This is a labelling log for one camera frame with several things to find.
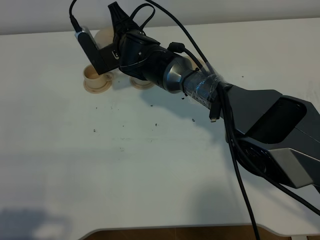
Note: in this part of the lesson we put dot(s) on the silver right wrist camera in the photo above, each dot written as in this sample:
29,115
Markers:
88,44

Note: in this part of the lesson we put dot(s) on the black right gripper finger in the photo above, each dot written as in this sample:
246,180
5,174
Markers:
121,22

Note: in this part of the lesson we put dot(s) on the beige teacup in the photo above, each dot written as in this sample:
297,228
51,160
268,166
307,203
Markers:
91,73
139,81

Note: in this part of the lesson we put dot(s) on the left beige teacup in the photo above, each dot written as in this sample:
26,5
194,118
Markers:
91,73

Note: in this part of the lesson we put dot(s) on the beige ceramic teapot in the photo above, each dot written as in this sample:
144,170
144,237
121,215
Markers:
104,37

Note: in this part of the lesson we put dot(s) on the right beige cup saucer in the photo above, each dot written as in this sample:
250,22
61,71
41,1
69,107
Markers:
141,87

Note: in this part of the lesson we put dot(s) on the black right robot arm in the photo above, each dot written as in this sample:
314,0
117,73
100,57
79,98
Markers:
274,135

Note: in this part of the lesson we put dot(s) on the beige cup saucer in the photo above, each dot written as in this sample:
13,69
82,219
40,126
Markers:
97,85
141,87

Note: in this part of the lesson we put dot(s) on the right beige teacup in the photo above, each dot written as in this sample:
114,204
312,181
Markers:
139,81

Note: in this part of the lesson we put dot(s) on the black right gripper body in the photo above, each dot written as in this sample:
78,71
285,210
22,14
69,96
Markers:
136,55

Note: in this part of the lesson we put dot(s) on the left beige cup saucer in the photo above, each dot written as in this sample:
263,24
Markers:
97,85

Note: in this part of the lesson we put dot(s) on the beige teapot saucer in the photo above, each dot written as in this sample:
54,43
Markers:
197,65

